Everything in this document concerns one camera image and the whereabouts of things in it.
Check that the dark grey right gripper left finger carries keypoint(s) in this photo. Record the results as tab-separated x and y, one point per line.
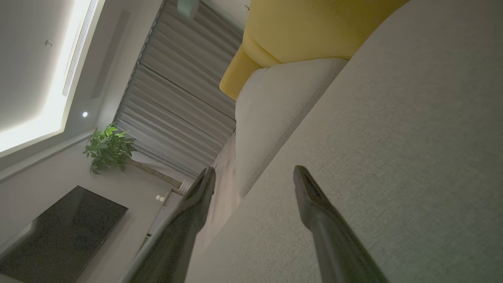
177	236

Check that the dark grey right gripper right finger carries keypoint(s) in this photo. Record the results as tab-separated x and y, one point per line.
334	243

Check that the white television cabinet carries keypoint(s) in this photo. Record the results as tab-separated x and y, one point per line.
165	214

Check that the grey fabric sofa seat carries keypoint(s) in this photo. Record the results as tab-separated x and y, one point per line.
393	157

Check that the black flat television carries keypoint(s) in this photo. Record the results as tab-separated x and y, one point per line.
67	236

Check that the green potted plant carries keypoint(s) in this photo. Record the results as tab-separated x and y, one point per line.
108	149

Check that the grey pleated curtain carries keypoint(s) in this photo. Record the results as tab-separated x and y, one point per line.
177	98

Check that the grey sofa back cushion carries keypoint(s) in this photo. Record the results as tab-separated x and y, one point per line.
275	110

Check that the white ceiling air vent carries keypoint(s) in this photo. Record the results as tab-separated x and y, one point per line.
78	47

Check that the yellow fabric cushion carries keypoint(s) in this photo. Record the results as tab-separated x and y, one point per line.
306	27

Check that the pale green pendant lamp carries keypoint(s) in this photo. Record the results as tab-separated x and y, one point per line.
188	7

